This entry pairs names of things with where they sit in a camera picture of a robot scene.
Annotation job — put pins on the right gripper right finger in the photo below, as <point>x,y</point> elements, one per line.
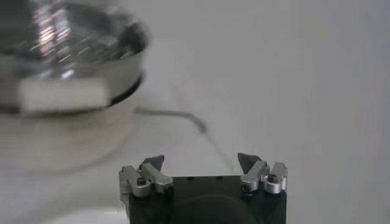
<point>254,176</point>

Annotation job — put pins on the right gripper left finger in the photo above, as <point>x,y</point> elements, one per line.
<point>152,179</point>

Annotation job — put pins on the stainless steel steamer basket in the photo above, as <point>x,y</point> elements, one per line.
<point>61,36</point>

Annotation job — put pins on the white electric cooker pot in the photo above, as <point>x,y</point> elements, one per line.
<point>61,143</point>

